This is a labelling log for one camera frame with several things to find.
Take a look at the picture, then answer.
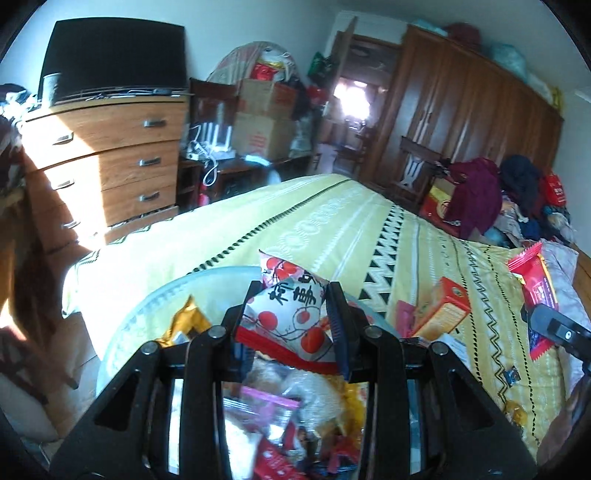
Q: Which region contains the orange snack box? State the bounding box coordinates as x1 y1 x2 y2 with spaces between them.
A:
409 277 472 342

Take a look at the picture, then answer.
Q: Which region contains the brown wooden wardrobe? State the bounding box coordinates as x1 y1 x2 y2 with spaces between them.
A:
369 23 566 213

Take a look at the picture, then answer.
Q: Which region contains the round floral covered board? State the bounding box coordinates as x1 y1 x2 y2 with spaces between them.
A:
205 41 305 93

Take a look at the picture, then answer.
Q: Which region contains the dark cup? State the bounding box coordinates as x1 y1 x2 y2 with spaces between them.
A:
42 73 63 104

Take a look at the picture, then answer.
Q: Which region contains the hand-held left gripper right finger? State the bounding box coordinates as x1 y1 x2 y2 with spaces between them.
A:
325 279 539 480

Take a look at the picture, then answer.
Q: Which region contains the red shopping bag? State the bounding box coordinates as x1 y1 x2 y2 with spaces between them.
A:
540 172 568 208

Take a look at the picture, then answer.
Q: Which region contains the yellow snack packet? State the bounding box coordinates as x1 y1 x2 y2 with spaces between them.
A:
503 401 528 428

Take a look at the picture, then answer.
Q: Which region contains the light blue plastic basin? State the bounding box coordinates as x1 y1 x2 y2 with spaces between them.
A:
96 265 402 480

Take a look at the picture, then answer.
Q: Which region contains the wooden door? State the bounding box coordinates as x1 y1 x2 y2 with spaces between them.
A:
323 16 358 139

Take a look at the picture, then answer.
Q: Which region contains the wooden chair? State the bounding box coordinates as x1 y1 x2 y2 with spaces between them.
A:
390 136 444 208

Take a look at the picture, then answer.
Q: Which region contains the wooden chest of drawers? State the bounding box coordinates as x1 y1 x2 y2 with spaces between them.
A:
21 90 190 252

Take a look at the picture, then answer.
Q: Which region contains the dark clothes pile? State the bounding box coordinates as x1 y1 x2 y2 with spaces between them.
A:
501 154 543 217

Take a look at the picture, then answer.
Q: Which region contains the green bag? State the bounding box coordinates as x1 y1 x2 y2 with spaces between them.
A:
308 52 338 79

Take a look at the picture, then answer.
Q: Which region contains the pink snack packet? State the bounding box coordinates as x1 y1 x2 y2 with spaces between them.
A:
240 385 301 435

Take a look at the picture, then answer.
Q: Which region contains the gold foil snack packet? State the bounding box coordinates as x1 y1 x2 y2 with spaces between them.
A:
154 295 213 349

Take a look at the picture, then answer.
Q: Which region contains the white red-fruit print snack packet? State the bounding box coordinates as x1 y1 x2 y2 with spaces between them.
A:
235 249 342 376

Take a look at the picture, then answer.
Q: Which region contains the yellow patterned bed sheet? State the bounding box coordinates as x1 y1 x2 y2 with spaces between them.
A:
62 173 578 462

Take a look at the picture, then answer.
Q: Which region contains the red snack packet white print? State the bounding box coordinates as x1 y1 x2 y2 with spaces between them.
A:
252 436 310 480

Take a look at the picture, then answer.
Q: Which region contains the red yellow gift box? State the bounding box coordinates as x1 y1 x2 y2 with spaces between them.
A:
420 178 462 232

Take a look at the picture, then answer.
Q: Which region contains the pink red flat packet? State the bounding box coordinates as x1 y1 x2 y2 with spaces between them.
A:
396 300 421 337

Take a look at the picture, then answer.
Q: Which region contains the white router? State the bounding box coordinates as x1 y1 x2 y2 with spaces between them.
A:
191 122 236 160

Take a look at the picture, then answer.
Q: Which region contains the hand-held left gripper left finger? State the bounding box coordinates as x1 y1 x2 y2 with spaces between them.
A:
50 279 264 480

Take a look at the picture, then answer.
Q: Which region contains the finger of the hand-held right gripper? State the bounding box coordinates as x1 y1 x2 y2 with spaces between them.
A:
521 302 591 363

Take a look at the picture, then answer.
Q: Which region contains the pale blue bundle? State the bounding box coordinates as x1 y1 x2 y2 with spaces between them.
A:
489 41 527 75

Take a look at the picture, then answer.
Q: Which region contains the black television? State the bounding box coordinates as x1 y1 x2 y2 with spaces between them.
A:
39 19 190 103

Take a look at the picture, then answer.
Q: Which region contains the cardboard box red print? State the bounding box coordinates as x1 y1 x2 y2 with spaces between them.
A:
231 113 296 160

